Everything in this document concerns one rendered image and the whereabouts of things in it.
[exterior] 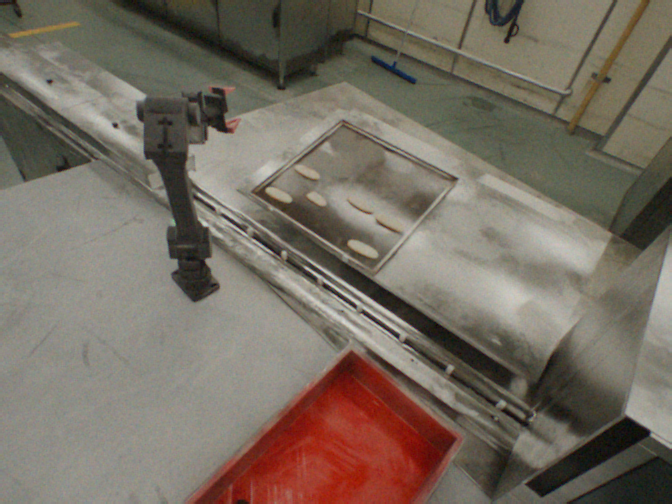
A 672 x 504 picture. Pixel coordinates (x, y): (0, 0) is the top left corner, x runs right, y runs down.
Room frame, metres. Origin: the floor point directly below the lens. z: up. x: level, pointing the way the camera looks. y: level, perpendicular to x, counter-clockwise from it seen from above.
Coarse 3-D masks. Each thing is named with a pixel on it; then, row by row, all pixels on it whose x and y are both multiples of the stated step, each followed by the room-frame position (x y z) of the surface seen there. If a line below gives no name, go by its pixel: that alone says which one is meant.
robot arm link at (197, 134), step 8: (136, 104) 0.70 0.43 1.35; (192, 104) 0.74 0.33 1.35; (136, 112) 0.69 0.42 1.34; (192, 112) 0.72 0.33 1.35; (200, 112) 0.78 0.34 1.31; (192, 120) 0.72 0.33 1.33; (200, 120) 0.77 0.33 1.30; (192, 128) 0.85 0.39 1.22; (200, 128) 0.97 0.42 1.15; (192, 136) 0.87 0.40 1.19; (200, 136) 0.96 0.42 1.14; (192, 144) 0.99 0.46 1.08; (200, 144) 0.98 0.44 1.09
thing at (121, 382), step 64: (0, 192) 0.92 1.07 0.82; (64, 192) 0.97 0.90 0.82; (128, 192) 1.03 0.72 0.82; (0, 256) 0.68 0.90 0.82; (64, 256) 0.72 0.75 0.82; (128, 256) 0.76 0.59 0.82; (0, 320) 0.50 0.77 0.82; (64, 320) 0.53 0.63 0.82; (128, 320) 0.56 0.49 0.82; (192, 320) 0.60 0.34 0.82; (256, 320) 0.63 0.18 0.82; (0, 384) 0.35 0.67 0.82; (64, 384) 0.37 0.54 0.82; (128, 384) 0.40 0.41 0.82; (192, 384) 0.43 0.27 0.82; (256, 384) 0.46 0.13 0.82; (0, 448) 0.23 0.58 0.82; (64, 448) 0.25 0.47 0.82; (128, 448) 0.27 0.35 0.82; (192, 448) 0.29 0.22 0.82
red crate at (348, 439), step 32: (352, 384) 0.50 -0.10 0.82; (320, 416) 0.41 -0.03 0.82; (352, 416) 0.42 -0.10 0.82; (384, 416) 0.44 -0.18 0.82; (288, 448) 0.33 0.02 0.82; (320, 448) 0.34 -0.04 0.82; (352, 448) 0.35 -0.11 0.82; (384, 448) 0.37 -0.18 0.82; (416, 448) 0.38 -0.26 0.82; (256, 480) 0.26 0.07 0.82; (288, 480) 0.27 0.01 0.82; (320, 480) 0.28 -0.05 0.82; (352, 480) 0.29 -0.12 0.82; (384, 480) 0.30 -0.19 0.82; (416, 480) 0.32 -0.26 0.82
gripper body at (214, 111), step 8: (208, 96) 1.17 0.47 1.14; (216, 96) 1.16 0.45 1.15; (208, 104) 1.16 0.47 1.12; (216, 104) 1.16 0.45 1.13; (208, 112) 1.11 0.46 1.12; (216, 112) 1.13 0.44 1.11; (208, 120) 1.11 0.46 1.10; (216, 120) 1.13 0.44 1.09; (224, 120) 1.15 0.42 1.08; (224, 128) 1.14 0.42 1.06
